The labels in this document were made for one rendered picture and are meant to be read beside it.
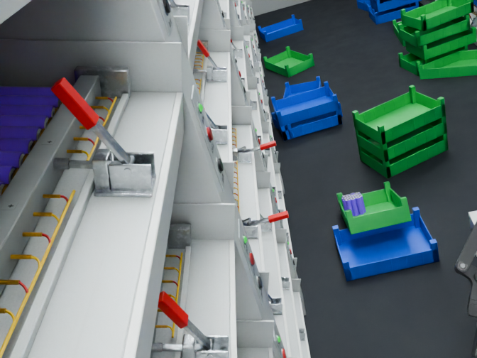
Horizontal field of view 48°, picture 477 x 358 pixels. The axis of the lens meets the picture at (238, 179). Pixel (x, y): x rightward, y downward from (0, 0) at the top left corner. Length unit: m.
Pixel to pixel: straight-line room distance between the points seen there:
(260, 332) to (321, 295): 1.06
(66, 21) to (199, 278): 0.29
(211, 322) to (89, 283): 0.25
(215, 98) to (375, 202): 1.21
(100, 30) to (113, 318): 0.32
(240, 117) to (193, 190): 0.74
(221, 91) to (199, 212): 0.46
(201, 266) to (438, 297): 1.22
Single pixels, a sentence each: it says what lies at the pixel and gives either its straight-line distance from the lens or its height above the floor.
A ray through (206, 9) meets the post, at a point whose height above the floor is 0.98.
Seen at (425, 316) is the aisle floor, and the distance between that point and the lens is 1.69.
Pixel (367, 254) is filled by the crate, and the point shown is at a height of 0.00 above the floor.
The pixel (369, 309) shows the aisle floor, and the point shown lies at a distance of 1.72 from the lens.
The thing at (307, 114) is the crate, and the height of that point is 0.10.
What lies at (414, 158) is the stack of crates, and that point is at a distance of 2.29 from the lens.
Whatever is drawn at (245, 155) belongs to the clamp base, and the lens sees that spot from 1.16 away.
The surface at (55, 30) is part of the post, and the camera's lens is 0.55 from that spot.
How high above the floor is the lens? 1.25
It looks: 30 degrees down
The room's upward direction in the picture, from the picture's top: 18 degrees counter-clockwise
